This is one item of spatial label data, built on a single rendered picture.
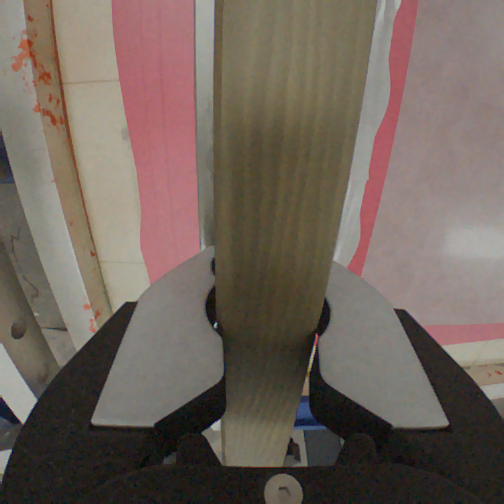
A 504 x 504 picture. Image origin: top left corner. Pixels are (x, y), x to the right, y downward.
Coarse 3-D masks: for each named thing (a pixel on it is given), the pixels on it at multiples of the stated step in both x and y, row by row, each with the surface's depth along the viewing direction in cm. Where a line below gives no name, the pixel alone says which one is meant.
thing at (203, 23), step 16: (208, 0) 9; (208, 16) 9; (208, 32) 9; (208, 48) 10; (208, 64) 10; (208, 80) 10; (208, 96) 10; (208, 112) 11; (208, 128) 11; (208, 144) 11; (208, 160) 12; (208, 176) 12; (208, 192) 12; (208, 208) 13; (208, 224) 13; (208, 240) 13
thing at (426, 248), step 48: (144, 192) 25; (192, 192) 25; (384, 192) 25; (432, 192) 25; (480, 192) 24; (144, 240) 27; (192, 240) 27; (384, 240) 27; (432, 240) 27; (480, 240) 27; (384, 288) 30; (432, 288) 30; (480, 288) 30; (432, 336) 34; (480, 336) 34
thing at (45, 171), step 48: (0, 0) 14; (48, 0) 17; (0, 48) 16; (48, 48) 18; (0, 96) 17; (48, 96) 19; (48, 144) 19; (48, 192) 21; (48, 240) 23; (96, 288) 28; (480, 384) 34
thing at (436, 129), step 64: (128, 0) 17; (192, 0) 18; (448, 0) 17; (128, 64) 20; (192, 64) 20; (448, 64) 19; (128, 128) 22; (192, 128) 22; (384, 128) 22; (448, 128) 22
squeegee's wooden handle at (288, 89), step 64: (256, 0) 4; (320, 0) 4; (256, 64) 5; (320, 64) 5; (256, 128) 5; (320, 128) 5; (256, 192) 6; (320, 192) 6; (256, 256) 6; (320, 256) 6; (256, 320) 7; (256, 384) 9; (256, 448) 11
